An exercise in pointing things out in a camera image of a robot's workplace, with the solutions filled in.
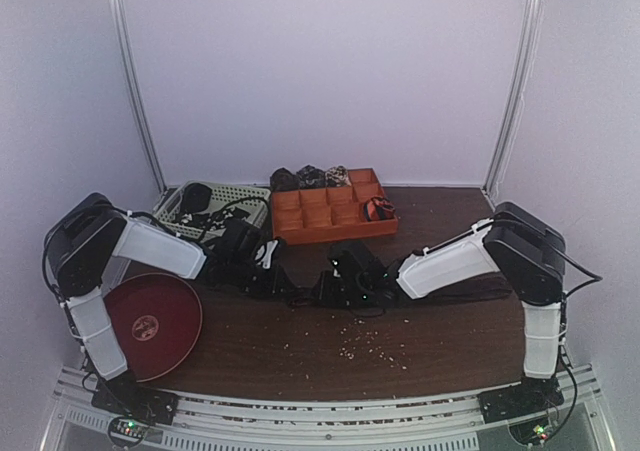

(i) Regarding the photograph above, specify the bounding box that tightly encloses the pale green plastic basket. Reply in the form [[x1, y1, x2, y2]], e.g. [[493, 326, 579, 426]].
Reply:
[[153, 181, 271, 243]]

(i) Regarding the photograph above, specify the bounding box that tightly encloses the black white floral tie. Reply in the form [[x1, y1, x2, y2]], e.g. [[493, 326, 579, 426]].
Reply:
[[175, 207, 250, 231]]

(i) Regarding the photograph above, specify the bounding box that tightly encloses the aluminium corner post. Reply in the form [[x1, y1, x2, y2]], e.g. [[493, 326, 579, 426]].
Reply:
[[108, 0, 167, 193], [483, 0, 543, 201]]

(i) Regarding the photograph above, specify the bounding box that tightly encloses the aluminium corner post right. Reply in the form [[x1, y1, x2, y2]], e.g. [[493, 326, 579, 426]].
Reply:
[[483, 0, 543, 201]]

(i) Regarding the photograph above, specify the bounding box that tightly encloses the black rolled tie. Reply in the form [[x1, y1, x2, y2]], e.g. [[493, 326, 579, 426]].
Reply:
[[180, 182, 212, 214]]

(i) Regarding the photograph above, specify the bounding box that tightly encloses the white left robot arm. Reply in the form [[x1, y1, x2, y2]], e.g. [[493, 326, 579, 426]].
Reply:
[[42, 193, 295, 415]]

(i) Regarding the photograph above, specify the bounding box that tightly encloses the red navy striped tie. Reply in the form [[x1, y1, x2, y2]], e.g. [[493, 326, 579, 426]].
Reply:
[[288, 275, 512, 309]]

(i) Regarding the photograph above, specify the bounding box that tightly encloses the brown patterned rolled tie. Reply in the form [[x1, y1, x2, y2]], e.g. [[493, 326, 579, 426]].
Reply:
[[270, 167, 299, 192]]

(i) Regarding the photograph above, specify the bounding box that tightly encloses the aluminium corner post left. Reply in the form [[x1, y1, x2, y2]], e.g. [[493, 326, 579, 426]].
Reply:
[[108, 0, 167, 193]]

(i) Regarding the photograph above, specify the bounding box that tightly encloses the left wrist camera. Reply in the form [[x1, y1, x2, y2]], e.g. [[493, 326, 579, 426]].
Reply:
[[214, 219, 284, 270]]

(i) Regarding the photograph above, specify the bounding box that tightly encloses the orange wooden divider tray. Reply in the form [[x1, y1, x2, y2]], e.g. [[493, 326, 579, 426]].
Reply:
[[271, 168, 399, 246]]

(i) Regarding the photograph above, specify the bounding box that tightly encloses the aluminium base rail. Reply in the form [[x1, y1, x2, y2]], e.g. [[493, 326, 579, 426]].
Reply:
[[49, 365, 601, 451]]

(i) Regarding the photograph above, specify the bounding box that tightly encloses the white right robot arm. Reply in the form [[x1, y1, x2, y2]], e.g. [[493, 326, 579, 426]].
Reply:
[[311, 202, 566, 413]]

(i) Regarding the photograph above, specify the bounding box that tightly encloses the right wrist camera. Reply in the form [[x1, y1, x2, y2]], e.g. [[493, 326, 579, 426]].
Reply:
[[328, 240, 386, 281]]

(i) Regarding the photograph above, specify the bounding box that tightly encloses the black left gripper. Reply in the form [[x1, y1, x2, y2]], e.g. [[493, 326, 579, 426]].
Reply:
[[229, 257, 298, 300]]

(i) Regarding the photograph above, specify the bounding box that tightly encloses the beige patterned rolled tie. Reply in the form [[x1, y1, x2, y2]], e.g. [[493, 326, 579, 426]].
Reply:
[[325, 165, 351, 188]]

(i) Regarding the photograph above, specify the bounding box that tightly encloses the round red tray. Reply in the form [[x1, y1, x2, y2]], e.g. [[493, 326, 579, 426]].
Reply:
[[104, 273, 203, 383]]

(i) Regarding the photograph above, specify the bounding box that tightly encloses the orange navy rolled tie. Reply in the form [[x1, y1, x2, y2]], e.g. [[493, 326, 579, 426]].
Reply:
[[362, 196, 396, 222]]

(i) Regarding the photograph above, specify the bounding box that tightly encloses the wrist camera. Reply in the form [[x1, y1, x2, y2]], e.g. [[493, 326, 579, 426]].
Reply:
[[328, 240, 386, 281], [214, 219, 284, 270]]

